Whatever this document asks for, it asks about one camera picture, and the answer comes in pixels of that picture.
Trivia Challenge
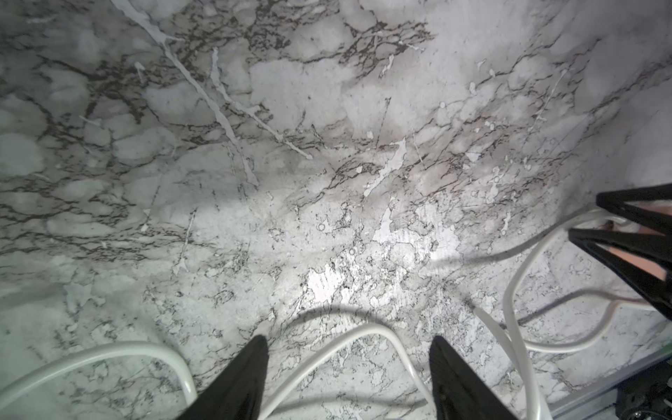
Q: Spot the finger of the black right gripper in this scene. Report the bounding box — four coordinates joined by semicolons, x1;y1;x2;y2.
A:
596;184;671;234
568;229;671;320

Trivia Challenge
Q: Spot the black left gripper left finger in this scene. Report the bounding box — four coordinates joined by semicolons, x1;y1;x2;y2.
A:
178;335;269;420

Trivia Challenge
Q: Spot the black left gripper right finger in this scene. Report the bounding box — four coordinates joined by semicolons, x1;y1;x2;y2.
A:
429;335;516;420

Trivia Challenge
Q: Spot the pink power strip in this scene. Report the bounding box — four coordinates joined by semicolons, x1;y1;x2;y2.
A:
600;225;671;282

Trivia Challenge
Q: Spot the aluminium front rail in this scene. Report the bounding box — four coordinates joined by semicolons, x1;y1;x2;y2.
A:
549;344;671;419

